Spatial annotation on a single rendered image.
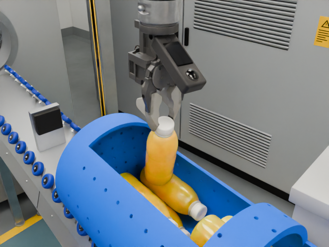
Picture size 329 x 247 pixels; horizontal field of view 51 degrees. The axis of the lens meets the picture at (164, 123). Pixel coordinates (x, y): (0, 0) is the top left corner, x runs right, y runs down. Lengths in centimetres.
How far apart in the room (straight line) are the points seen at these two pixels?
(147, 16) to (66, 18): 517
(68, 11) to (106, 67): 436
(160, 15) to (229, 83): 169
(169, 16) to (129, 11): 212
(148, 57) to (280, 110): 156
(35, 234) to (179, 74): 185
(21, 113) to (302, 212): 116
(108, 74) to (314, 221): 97
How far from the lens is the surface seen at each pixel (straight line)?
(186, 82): 57
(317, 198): 76
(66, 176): 77
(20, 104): 163
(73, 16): 577
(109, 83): 146
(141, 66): 64
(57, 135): 127
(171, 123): 69
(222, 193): 79
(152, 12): 60
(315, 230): 83
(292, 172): 230
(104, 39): 139
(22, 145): 124
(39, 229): 231
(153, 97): 64
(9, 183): 215
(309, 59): 197
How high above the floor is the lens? 163
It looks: 31 degrees down
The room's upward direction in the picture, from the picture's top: straight up
